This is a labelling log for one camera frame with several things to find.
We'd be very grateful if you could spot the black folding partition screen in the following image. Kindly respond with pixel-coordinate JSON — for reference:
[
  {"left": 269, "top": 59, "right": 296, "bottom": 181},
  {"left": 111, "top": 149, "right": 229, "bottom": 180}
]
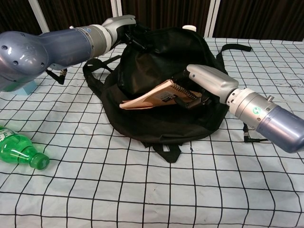
[{"left": 0, "top": 0, "right": 304, "bottom": 41}]

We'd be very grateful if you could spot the green plastic bottle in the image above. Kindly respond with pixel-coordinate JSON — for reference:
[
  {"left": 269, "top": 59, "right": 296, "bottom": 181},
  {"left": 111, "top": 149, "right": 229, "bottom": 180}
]
[{"left": 0, "top": 125, "right": 50, "bottom": 171}]

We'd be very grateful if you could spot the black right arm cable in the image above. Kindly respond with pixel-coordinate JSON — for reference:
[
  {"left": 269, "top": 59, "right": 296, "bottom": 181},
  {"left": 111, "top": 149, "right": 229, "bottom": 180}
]
[{"left": 242, "top": 123, "right": 269, "bottom": 143}]

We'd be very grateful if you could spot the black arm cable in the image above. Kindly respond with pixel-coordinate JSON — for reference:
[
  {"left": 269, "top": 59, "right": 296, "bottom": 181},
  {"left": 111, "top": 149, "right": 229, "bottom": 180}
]
[
  {"left": 46, "top": 68, "right": 67, "bottom": 86},
  {"left": 242, "top": 123, "right": 269, "bottom": 143}
]

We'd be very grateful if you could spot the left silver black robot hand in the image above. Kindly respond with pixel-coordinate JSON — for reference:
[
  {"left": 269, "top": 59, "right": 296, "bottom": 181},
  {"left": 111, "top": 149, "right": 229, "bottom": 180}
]
[{"left": 101, "top": 14, "right": 149, "bottom": 52}]

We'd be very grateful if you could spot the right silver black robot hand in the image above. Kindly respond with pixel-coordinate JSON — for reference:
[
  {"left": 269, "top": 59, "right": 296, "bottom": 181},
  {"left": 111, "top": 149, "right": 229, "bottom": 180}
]
[{"left": 175, "top": 63, "right": 239, "bottom": 110}]

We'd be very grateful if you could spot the black backpack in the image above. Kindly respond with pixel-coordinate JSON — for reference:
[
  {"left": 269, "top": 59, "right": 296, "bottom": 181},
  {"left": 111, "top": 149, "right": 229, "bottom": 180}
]
[{"left": 82, "top": 23, "right": 252, "bottom": 163}]

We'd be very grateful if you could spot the brown spiral notebook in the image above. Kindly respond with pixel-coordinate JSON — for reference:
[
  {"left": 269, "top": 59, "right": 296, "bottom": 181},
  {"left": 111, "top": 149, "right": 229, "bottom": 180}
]
[{"left": 119, "top": 79, "right": 202, "bottom": 111}]

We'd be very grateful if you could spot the checkered tablecloth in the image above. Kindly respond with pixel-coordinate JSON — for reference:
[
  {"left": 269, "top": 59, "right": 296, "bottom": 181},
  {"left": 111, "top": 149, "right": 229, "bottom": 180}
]
[{"left": 0, "top": 35, "right": 304, "bottom": 228}]

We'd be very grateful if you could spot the light blue foam block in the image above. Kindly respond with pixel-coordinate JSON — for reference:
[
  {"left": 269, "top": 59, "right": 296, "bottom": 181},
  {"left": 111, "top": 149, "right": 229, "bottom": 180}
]
[{"left": 15, "top": 80, "right": 36, "bottom": 96}]

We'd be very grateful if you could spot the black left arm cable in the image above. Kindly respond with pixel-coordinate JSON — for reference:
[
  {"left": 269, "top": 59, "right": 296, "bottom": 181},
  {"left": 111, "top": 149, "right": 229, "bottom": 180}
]
[{"left": 46, "top": 68, "right": 67, "bottom": 86}]

